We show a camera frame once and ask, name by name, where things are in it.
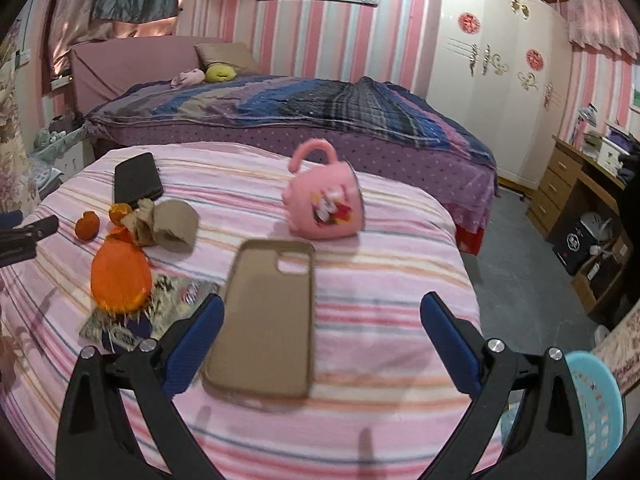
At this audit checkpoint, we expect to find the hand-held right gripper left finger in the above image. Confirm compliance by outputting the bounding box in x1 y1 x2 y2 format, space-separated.
56 294 226 480

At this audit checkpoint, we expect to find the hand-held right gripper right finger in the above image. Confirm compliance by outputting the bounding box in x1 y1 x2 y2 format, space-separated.
417 291 587 480

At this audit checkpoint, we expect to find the printed snack wrapper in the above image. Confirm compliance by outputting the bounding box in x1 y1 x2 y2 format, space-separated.
79 272 221 351

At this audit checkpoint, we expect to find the blue plastic basket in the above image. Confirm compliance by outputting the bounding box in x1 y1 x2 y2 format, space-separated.
500 351 626 480

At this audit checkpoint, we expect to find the brown phone case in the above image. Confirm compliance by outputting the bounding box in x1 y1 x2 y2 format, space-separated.
201 239 317 401

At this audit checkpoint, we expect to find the white nightstand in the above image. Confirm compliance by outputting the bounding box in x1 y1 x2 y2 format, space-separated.
27 127 96 186

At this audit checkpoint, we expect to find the floral curtain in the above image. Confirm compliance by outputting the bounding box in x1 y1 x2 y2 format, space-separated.
0 25 41 216
595 310 640 391

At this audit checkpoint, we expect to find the pink striped tablecloth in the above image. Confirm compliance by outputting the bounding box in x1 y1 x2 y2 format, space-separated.
0 142 506 480

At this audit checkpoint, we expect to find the black phone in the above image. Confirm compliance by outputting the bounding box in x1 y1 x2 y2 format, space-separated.
114 152 165 206

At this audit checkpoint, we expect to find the dark blue box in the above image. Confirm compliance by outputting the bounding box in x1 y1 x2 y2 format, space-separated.
552 217 598 276

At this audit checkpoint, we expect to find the bed with pink headboard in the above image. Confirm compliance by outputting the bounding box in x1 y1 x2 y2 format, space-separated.
70 35 501 256

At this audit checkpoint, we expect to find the white appliance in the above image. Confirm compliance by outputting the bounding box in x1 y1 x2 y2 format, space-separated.
580 212 613 241

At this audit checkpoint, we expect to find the wooden desk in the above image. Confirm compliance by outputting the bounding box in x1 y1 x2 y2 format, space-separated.
526 135 640 311

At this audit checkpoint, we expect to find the pink mug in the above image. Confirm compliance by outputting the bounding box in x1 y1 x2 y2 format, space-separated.
282 140 366 240

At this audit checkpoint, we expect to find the pink satin curtain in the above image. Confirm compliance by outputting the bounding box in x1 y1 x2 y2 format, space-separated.
47 0 181 81

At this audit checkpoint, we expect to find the pink plush toy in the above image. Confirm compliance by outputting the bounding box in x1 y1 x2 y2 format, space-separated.
171 69 207 90

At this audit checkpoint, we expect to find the white wardrobe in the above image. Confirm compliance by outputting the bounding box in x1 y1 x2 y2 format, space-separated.
422 0 573 191

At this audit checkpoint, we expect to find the yellow plush toy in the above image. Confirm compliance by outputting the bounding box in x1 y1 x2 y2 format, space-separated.
205 63 238 84

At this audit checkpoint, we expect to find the white box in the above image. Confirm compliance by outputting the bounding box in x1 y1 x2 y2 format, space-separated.
597 137 628 173

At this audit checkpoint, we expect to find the purple striped blanket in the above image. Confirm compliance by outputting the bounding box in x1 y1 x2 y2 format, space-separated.
85 76 498 171

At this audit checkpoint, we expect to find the brown pillow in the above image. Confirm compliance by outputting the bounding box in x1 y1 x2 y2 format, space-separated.
194 42 258 75

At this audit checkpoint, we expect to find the desk lamp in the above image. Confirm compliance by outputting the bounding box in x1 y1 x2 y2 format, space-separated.
575 104 598 143

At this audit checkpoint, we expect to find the short pink curtain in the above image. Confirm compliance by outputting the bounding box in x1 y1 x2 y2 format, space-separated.
567 0 640 61

